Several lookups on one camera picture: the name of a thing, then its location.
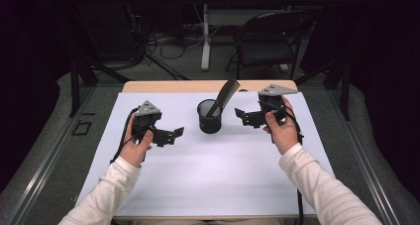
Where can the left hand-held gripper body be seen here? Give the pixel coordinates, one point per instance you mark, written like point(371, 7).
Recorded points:
point(147, 114)

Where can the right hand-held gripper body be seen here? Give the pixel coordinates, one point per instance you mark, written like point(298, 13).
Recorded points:
point(274, 101)

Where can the black mesh pen cup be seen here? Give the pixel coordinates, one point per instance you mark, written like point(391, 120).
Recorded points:
point(210, 124)

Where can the person's right hand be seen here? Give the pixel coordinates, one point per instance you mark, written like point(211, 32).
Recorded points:
point(284, 134)

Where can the person's left hand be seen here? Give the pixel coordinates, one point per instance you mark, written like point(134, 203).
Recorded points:
point(133, 150)

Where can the wooden table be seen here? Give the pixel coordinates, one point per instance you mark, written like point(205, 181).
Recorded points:
point(148, 86)

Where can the black folding chair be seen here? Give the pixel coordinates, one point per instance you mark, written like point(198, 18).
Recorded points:
point(267, 51)

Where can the white table mat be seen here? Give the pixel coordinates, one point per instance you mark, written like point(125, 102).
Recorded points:
point(214, 172)

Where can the black metal stand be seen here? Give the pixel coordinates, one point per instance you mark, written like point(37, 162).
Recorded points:
point(75, 86)
point(345, 92)

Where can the metal floor rail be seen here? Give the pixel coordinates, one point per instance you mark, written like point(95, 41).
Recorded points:
point(366, 162)
point(47, 162)

